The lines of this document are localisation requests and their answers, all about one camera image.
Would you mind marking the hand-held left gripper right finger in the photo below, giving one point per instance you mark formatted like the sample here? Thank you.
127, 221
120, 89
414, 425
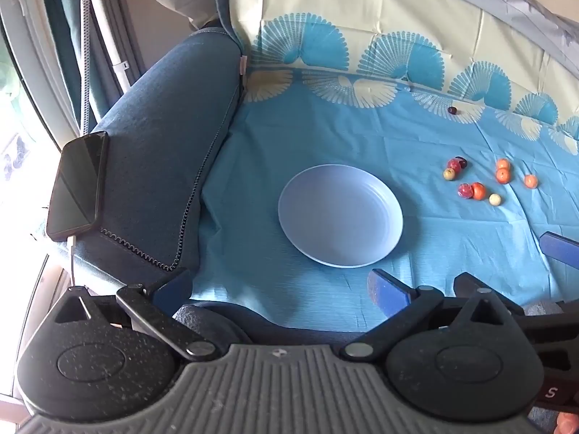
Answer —
388, 291

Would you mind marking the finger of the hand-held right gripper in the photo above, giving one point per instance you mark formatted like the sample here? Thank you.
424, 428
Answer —
560, 246
466, 282

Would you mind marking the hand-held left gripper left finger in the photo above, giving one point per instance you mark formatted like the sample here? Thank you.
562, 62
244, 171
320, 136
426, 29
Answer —
174, 288

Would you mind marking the pale yellow longan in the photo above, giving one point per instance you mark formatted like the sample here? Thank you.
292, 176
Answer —
495, 199
448, 174

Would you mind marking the lavender plate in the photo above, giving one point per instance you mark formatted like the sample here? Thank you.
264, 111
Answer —
339, 214

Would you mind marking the deep orange tangerine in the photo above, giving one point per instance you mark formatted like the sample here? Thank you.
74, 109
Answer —
478, 191

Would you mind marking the small orange tangerine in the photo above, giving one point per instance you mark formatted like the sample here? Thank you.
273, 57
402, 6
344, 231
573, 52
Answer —
503, 163
503, 176
531, 181

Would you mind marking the dark red date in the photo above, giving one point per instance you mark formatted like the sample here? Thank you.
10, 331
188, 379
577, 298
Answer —
462, 161

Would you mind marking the person's right hand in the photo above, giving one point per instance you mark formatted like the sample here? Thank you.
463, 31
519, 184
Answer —
569, 424

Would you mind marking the red round fruit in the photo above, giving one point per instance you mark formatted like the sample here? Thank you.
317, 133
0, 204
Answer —
453, 164

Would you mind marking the black smartphone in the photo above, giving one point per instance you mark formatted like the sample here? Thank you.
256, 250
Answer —
77, 185

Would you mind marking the blue sofa armrest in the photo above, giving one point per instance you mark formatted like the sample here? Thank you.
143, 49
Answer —
158, 144

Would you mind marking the blue fan print cloth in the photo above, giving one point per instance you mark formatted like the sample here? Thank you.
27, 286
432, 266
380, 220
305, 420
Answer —
362, 122

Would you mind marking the grey cloth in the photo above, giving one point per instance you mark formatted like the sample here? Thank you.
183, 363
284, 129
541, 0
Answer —
511, 4

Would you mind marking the white window frame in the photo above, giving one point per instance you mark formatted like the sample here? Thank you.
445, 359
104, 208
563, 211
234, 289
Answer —
27, 31

